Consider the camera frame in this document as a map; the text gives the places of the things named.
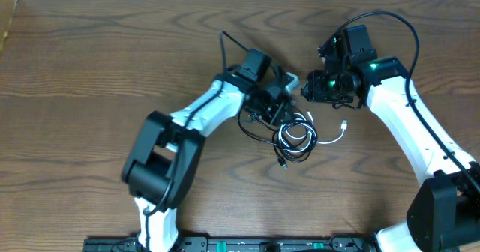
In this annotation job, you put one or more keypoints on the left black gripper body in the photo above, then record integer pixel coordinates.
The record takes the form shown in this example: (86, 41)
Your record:
(274, 107)

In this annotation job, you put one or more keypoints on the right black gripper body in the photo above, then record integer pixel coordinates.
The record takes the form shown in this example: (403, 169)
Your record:
(329, 88)

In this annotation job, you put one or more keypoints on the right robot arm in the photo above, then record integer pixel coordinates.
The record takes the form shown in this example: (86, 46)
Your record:
(444, 214)

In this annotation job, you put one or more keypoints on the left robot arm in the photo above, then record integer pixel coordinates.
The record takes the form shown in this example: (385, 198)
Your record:
(162, 163)

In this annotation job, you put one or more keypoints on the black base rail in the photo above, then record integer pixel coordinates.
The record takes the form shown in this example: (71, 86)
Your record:
(342, 243)

